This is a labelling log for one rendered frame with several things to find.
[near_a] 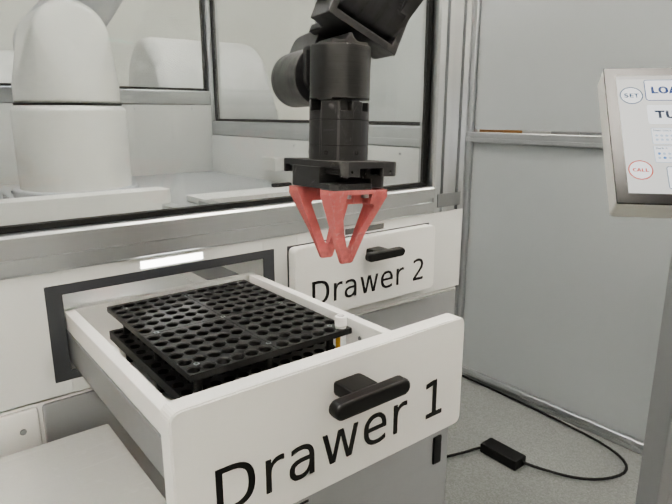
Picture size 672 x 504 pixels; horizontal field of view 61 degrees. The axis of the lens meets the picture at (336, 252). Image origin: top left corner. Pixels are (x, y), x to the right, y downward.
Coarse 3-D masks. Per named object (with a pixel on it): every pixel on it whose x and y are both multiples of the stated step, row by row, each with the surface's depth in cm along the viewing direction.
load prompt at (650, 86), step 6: (648, 84) 109; (654, 84) 108; (660, 84) 108; (666, 84) 108; (648, 90) 108; (654, 90) 108; (660, 90) 108; (666, 90) 107; (648, 96) 107; (654, 96) 107; (660, 96) 107; (666, 96) 107
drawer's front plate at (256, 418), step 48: (384, 336) 48; (432, 336) 51; (240, 384) 40; (288, 384) 42; (192, 432) 37; (240, 432) 40; (288, 432) 42; (336, 432) 46; (384, 432) 49; (432, 432) 54; (192, 480) 38; (240, 480) 40; (288, 480) 43; (336, 480) 47
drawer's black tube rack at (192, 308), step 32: (224, 288) 71; (256, 288) 72; (128, 320) 60; (160, 320) 60; (192, 320) 60; (224, 320) 60; (256, 320) 61; (288, 320) 61; (320, 320) 60; (128, 352) 60; (160, 352) 52; (192, 352) 53; (224, 352) 53; (320, 352) 60; (160, 384) 54; (192, 384) 52
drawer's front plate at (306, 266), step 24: (384, 240) 90; (408, 240) 93; (432, 240) 97; (312, 264) 82; (336, 264) 84; (360, 264) 88; (384, 264) 91; (408, 264) 94; (432, 264) 98; (360, 288) 88; (384, 288) 92; (408, 288) 95
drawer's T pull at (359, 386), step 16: (336, 384) 44; (352, 384) 44; (368, 384) 44; (384, 384) 43; (400, 384) 44; (336, 400) 41; (352, 400) 41; (368, 400) 42; (384, 400) 43; (336, 416) 40; (352, 416) 41
